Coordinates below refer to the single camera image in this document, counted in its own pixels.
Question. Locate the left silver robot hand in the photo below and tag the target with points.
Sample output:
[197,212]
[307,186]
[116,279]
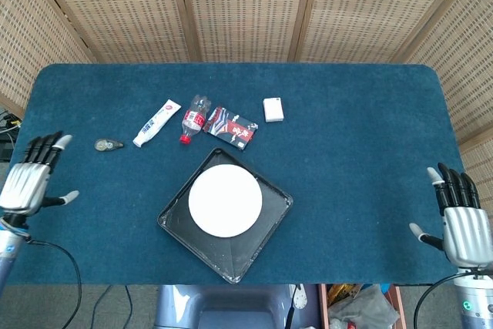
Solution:
[25,186]

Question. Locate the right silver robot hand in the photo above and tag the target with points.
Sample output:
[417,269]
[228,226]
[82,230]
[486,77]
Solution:
[468,232]

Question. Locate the white round plate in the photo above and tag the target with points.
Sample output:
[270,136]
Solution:
[225,202]

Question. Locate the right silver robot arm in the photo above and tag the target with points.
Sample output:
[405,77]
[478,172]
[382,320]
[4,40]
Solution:
[477,302]

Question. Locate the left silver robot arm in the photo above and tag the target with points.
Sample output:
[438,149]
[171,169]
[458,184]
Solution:
[7,254]

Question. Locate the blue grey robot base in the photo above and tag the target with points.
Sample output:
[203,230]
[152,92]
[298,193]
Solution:
[223,306]

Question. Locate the black square plastic tray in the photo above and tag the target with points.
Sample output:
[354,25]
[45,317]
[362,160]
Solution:
[271,207]

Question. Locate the small oval green correction tape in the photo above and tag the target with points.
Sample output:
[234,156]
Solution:
[106,145]

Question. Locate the grey plastic bag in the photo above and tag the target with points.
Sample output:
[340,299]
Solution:
[366,306]

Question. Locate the yellow packet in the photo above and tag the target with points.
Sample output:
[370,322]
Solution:
[341,290]

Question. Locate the white toothpaste tube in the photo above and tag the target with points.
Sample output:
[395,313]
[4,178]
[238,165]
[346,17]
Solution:
[156,124]

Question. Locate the blue carpet table cloth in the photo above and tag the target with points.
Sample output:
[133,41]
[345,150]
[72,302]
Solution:
[346,152]

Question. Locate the wooden crate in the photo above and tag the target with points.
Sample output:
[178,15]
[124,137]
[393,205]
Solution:
[322,306]

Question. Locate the white oval device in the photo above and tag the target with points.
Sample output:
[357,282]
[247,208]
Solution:
[299,297]

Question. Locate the clear bottle with red cap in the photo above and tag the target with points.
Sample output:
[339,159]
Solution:
[193,120]

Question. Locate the dark box with red print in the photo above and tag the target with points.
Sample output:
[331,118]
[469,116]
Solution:
[231,128]

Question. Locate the white tissue pack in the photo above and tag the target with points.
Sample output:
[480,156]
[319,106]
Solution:
[274,109]

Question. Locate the woven bamboo folding screen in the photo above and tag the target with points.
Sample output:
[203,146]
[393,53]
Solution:
[246,9]

